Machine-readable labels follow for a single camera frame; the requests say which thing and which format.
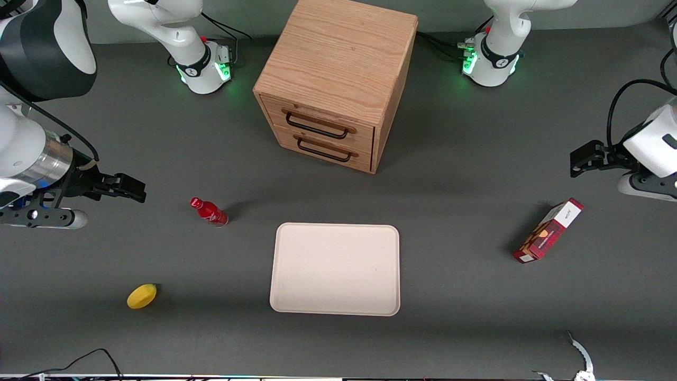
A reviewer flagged thin black cable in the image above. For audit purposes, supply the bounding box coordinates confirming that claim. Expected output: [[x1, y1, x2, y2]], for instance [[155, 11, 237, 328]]
[[20, 348, 124, 381]]

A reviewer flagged red and white snack box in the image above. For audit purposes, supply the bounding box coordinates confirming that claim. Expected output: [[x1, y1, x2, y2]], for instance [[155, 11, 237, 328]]
[[513, 198, 585, 265]]

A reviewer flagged wooden drawer cabinet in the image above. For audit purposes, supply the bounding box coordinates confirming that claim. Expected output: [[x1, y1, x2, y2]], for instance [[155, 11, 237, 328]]
[[253, 0, 419, 175]]

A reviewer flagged white plastic strap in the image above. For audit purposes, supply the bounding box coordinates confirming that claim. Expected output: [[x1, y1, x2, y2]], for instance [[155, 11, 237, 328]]
[[531, 331, 596, 381]]

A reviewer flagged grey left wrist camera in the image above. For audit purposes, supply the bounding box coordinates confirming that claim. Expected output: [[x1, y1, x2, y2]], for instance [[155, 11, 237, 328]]
[[617, 170, 677, 202]]

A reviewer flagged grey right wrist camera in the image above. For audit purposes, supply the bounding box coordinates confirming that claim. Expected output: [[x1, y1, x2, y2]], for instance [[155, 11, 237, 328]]
[[0, 207, 88, 230]]

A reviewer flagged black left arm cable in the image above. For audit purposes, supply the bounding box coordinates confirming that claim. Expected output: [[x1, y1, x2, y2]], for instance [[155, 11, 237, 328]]
[[607, 48, 677, 151]]

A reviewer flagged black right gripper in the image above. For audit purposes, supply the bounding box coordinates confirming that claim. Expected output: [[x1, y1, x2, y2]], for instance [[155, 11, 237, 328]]
[[53, 150, 147, 204]]

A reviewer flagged yellow lemon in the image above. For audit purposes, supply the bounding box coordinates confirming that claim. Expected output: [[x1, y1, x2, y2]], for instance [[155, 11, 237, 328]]
[[126, 283, 159, 310]]

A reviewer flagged black base cable bundle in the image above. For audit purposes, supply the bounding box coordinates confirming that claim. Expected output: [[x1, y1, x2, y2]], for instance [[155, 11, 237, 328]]
[[416, 16, 495, 60], [200, 12, 253, 67]]

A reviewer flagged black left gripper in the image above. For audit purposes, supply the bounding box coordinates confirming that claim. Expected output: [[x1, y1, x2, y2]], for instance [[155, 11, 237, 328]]
[[570, 140, 639, 178]]

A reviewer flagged wooden drawer front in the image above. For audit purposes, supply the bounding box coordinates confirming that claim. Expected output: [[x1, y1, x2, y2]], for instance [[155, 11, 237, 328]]
[[272, 126, 373, 173], [260, 95, 376, 155]]

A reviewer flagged red coke bottle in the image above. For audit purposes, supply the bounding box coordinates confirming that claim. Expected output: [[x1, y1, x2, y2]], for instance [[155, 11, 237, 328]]
[[190, 197, 229, 227]]

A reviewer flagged beige rectangular tray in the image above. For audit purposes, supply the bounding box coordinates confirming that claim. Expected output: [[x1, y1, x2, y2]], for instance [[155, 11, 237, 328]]
[[269, 223, 401, 317]]

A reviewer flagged black metal drawer handle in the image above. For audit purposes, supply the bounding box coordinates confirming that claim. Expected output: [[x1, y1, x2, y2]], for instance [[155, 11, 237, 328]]
[[292, 134, 359, 163], [281, 108, 357, 140]]

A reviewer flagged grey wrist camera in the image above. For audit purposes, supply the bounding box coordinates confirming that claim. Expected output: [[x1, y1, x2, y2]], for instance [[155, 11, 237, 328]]
[[0, 207, 88, 230], [617, 170, 677, 202]]

